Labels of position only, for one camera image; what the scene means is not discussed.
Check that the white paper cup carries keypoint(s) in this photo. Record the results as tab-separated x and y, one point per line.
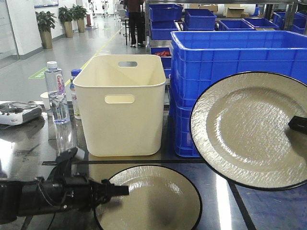
45	99

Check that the clear water bottle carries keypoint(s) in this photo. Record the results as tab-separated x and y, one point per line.
56	93

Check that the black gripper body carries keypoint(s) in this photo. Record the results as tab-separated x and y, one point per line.
64	195

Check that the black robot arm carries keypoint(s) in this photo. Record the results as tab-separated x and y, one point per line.
17	198

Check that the white remote controller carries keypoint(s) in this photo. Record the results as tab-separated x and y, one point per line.
17	113

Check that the blue crate on shelf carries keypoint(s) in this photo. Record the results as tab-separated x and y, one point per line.
162	20
199	20

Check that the potted plant gold pot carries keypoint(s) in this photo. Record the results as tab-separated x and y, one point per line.
79	13
65	16
45	22

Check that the cream plastic storage bin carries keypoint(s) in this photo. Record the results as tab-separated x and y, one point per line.
121	101

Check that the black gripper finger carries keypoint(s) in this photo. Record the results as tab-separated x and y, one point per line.
103	191
299	124

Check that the large blue crate stack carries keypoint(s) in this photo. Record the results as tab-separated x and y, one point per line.
201	58

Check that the white drink bottle blue cap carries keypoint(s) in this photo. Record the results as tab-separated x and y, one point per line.
76	110

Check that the standing person dark clothes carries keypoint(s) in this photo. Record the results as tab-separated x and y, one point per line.
135	22

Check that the beige plate black rim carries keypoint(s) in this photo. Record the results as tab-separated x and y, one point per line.
159	198
240	126

